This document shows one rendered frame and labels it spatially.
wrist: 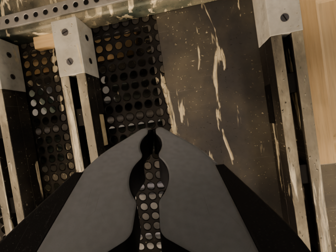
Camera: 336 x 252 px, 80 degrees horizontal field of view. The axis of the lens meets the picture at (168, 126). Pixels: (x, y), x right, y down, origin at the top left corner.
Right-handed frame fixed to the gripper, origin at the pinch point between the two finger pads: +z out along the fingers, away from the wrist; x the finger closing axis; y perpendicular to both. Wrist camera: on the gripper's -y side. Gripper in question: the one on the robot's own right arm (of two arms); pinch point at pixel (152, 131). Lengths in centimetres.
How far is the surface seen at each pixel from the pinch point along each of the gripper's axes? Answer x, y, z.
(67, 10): -20.1, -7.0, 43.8
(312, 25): 33.5, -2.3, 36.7
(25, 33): -32, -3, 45
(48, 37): -27, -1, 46
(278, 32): 23.8, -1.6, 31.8
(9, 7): -35, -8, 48
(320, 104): 34.8, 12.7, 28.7
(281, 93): 24.0, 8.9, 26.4
